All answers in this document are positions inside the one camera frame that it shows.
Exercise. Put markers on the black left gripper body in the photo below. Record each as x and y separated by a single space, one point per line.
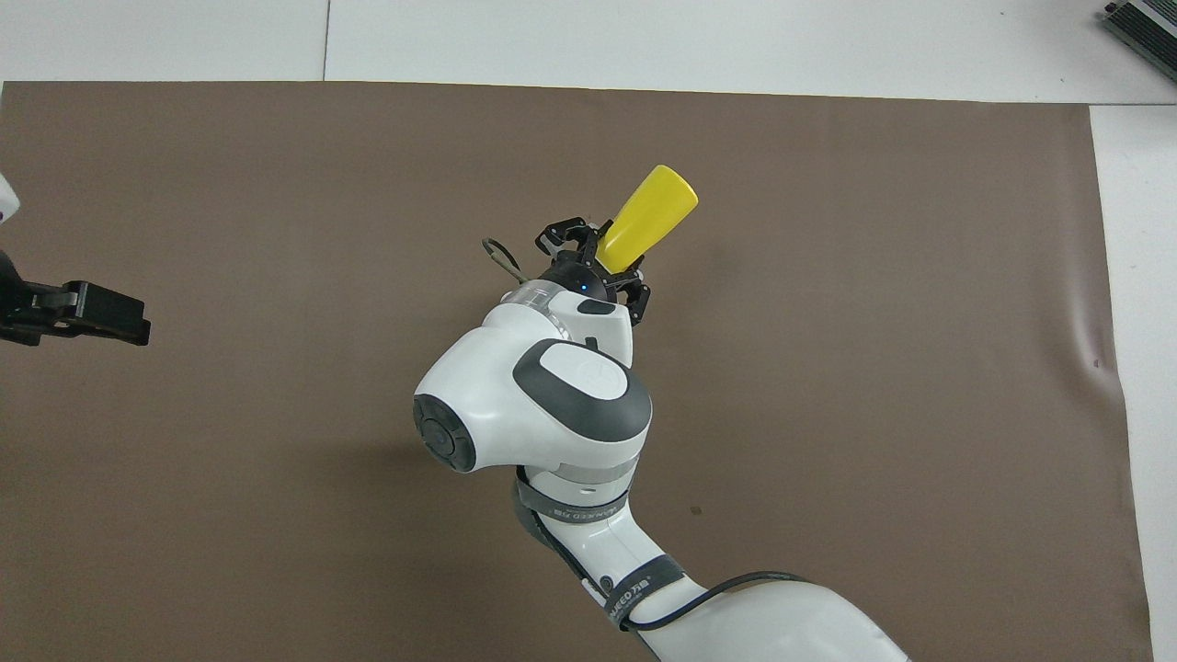
14 303

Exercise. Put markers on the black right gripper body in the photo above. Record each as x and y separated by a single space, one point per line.
584 276

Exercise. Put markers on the yellow squeeze bottle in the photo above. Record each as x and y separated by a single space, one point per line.
648 216

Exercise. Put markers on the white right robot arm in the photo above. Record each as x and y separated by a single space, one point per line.
552 405

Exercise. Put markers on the brown table mat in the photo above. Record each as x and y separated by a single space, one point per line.
874 368

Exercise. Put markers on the grey metal device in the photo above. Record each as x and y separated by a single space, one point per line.
1149 32

